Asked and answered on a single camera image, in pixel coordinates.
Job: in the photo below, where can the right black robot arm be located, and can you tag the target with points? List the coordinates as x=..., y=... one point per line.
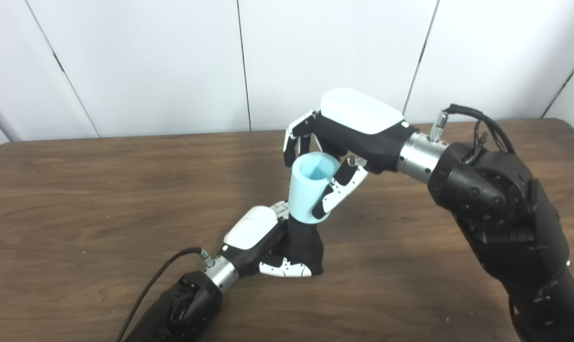
x=505, y=213

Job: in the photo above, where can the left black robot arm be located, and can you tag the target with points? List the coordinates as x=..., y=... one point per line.
x=182, y=304

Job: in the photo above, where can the left robot hand, white and black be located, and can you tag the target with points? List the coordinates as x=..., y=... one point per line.
x=251, y=230

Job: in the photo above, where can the right robot hand, white and black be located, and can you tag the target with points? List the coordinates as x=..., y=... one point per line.
x=358, y=123

